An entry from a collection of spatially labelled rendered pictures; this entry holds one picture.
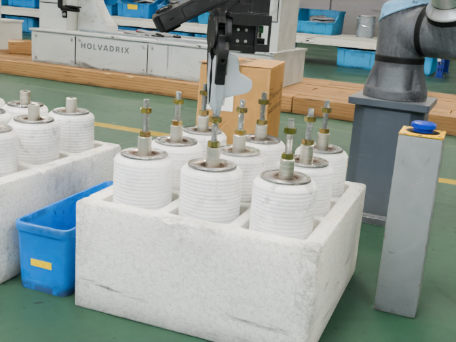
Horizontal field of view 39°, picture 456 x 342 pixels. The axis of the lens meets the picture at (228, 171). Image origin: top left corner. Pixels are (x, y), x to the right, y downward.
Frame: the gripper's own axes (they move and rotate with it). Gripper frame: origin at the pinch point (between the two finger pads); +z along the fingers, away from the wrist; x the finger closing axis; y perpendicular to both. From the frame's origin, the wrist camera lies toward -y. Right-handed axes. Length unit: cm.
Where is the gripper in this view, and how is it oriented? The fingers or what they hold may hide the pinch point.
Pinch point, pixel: (212, 105)
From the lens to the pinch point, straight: 98.6
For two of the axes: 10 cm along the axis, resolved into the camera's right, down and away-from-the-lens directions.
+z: -0.7, 9.6, 2.6
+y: 9.8, 0.2, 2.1
